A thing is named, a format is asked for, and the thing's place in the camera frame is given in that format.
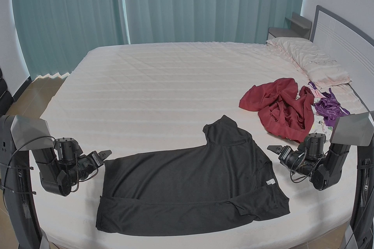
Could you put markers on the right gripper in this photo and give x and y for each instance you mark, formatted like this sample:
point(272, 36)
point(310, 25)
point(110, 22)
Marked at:
point(292, 158)

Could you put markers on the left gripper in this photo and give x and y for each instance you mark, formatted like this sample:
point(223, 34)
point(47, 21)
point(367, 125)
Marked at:
point(87, 164)

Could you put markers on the black T-shirt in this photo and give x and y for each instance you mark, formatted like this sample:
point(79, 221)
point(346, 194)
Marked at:
point(181, 183)

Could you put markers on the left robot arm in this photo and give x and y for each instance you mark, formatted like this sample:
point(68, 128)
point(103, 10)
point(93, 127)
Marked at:
point(43, 157)

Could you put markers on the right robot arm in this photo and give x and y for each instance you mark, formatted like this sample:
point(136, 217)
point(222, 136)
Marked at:
point(333, 160)

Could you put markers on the bed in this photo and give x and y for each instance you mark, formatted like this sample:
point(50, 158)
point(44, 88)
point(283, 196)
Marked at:
point(163, 90)

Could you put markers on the red garment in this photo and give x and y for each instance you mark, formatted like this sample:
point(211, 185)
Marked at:
point(277, 104)

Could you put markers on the white printed garment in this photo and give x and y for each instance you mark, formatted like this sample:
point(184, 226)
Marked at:
point(321, 126)

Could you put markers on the purple garment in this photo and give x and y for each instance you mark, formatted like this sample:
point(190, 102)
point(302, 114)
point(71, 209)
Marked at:
point(331, 109)

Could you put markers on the cream pillow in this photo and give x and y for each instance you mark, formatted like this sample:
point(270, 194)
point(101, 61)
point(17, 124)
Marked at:
point(312, 61)

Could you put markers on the grey bedside table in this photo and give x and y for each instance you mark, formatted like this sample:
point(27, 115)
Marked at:
point(287, 32)

